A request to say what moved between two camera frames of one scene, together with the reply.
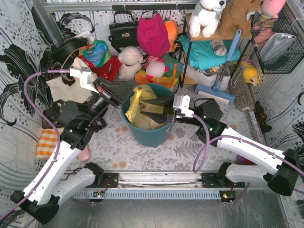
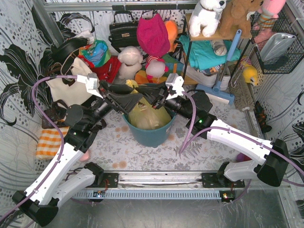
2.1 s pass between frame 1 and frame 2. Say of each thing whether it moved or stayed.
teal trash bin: stayed
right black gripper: moved
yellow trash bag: stayed
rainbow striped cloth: stayed
